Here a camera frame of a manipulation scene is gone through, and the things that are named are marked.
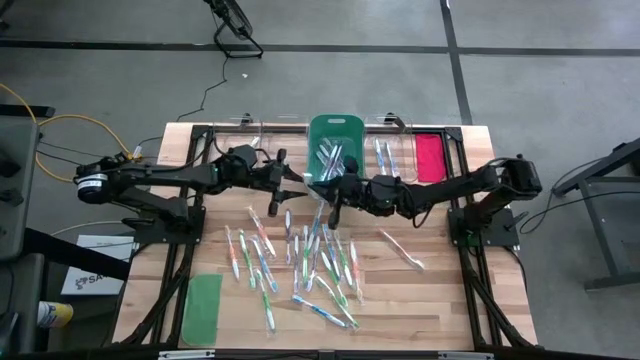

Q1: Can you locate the silver metal bracket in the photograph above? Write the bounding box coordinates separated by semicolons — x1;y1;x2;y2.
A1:
437;350;495;360
157;349;217;360

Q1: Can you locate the yellow spray can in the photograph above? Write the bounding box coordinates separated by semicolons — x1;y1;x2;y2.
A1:
36;300;75;329

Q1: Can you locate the orange toothbrush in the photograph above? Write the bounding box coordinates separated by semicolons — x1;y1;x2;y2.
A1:
377;227;427;272
245;204;278;260
348;240;365;306
223;224;242;283

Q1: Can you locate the black diagonal bar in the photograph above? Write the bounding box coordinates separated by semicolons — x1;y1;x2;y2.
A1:
22;227;132;282

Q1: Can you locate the white cable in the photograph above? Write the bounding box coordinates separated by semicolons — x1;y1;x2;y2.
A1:
49;219;125;237

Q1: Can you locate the white cardboard box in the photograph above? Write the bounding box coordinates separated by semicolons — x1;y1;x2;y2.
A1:
60;233;137;297

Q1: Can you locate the green toothbrush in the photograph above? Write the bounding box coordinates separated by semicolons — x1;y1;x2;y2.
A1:
319;249;350;308
236;228;258;291
314;275;361;331
300;224;311;287
332;230;354;288
253;268;278;336

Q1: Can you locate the green bin lid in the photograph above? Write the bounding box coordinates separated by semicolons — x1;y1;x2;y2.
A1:
180;272;224;348

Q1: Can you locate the clear plastic bin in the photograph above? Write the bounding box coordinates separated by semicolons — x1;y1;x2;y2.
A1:
363;115;419;185
212;115;265;166
260;115;310;189

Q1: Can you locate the green plastic bin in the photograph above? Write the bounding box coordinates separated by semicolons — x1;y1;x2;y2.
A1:
305;113;366;184

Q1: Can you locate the black floor cable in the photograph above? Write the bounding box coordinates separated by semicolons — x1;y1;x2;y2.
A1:
518;189;640;236
548;155;609;194
175;56;230;124

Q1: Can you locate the grey metal desk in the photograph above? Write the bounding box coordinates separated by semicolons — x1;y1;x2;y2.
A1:
551;135;640;292

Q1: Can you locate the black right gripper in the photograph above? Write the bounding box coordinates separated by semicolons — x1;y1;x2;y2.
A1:
308;156;372;229

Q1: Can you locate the grey equipment cabinet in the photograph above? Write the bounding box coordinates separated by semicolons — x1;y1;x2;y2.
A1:
0;114;42;262

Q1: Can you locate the yellow cable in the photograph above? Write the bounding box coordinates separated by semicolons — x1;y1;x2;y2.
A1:
0;82;146;184

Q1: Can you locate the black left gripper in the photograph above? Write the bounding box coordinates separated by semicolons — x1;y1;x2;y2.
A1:
257;148;309;218

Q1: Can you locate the black floor fan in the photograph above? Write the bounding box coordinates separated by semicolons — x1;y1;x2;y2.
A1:
202;0;265;60

